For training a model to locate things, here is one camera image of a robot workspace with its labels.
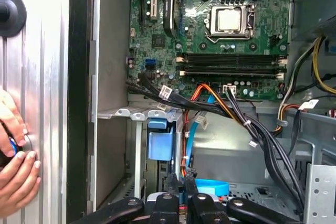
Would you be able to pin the black CPU socket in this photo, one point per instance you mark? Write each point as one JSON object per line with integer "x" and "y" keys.
{"x": 252, "y": 22}

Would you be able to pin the black RAM slot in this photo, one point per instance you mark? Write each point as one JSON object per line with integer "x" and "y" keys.
{"x": 231, "y": 56}
{"x": 231, "y": 75}
{"x": 231, "y": 62}
{"x": 231, "y": 69}

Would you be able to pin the person's bare hand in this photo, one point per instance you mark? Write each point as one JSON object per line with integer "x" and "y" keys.
{"x": 18, "y": 182}

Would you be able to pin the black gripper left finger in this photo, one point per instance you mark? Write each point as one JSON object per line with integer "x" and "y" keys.
{"x": 165, "y": 211}

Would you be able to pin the black open PC case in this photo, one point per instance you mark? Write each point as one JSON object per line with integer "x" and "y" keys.
{"x": 76, "y": 77}

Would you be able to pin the green motherboard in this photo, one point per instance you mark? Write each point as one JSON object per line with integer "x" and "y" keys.
{"x": 194, "y": 37}

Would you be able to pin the grey metal drive cage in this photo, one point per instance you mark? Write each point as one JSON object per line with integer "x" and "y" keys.
{"x": 320, "y": 195}

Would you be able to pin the silver CPU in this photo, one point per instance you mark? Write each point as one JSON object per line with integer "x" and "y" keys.
{"x": 229, "y": 19}

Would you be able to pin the black graphics card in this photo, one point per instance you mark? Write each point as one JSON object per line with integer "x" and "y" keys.
{"x": 169, "y": 3}

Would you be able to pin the grey metal disk bay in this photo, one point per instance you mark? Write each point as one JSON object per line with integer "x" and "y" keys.
{"x": 138, "y": 142}

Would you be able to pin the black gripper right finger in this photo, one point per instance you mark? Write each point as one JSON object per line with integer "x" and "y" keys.
{"x": 204, "y": 211}

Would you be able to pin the hard disk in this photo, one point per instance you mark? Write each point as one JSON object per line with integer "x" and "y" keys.
{"x": 160, "y": 145}

